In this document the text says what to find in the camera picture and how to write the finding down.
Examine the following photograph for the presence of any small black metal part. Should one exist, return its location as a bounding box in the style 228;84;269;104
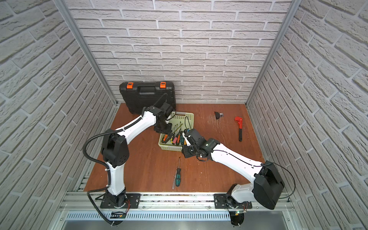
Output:
214;112;224;120

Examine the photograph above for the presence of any large green black screwdriver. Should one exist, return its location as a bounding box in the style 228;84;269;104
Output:
180;133;185;145

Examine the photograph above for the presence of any red black screwdriver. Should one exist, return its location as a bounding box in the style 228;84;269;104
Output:
176;129;181;145

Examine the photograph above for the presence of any pink handled screwdriver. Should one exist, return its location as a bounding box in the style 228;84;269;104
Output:
172;131;180;145

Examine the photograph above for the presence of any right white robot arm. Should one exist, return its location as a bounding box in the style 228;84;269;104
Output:
182;129;285;210

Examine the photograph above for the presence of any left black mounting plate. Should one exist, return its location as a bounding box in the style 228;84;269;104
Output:
100;193;141;209

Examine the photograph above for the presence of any small green black screwdriver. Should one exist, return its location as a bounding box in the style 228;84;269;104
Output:
175;159;181;187

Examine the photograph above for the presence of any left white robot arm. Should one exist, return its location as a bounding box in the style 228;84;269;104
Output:
101;103;173;207

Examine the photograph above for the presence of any black mounting plate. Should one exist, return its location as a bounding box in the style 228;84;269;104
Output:
214;193;253;210
100;193;141;209

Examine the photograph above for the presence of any light green perforated bin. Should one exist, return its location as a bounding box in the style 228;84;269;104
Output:
158;112;194;151

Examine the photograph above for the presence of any orange black screwdriver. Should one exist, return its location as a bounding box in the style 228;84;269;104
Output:
161;130;174;143

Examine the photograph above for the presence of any red pipe wrench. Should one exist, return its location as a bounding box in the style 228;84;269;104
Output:
234;117;242;141

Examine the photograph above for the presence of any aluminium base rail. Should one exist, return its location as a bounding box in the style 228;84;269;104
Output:
58;191;294;212

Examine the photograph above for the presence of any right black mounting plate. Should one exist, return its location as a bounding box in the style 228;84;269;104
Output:
214;193;253;210

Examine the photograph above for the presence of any left black corrugated cable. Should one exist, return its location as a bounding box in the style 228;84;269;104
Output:
82;92;169;226

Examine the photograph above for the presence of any black plastic tool case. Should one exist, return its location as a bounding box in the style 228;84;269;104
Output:
119;81;176;114

